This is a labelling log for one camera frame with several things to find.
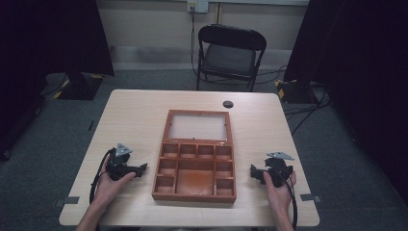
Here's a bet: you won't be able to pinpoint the brown wooden compartment box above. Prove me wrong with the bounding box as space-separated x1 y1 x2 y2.
151 109 238 204

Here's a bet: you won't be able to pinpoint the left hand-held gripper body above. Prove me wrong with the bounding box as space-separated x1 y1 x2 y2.
105 142 138 182

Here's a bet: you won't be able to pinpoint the dark curtain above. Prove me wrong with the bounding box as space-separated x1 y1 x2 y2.
283 0 408 206
0 0 115 162

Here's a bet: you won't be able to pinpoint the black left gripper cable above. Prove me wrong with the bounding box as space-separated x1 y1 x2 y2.
89 147 117 205

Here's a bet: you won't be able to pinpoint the black stand base yellow tape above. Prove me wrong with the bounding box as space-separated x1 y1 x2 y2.
273 78 319 105
53 71 106 101

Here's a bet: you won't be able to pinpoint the black floor cables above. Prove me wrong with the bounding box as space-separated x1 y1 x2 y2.
256 64 332 137

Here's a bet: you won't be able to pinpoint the person's left hand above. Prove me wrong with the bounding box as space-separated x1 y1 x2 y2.
92 171 137 212

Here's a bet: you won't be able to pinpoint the black wall socket cable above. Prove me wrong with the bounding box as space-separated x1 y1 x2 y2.
190 5 200 79

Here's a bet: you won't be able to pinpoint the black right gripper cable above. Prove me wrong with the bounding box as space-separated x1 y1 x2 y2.
272 166 299 231

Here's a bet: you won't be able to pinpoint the black folding chair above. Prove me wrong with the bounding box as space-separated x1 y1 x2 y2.
194 23 268 93

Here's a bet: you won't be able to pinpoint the white wall socket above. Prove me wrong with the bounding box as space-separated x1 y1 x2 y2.
187 0 210 14

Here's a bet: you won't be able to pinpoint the grey tape marker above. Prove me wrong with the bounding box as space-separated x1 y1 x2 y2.
299 192 323 203
54 195 81 207

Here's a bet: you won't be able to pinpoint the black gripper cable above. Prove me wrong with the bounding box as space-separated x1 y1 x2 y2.
272 166 299 231
89 147 117 205

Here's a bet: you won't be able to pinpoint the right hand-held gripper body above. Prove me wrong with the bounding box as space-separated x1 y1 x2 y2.
263 151 295 189

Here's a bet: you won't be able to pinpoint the person's right hand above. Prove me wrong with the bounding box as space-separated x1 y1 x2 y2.
263 170 298 212

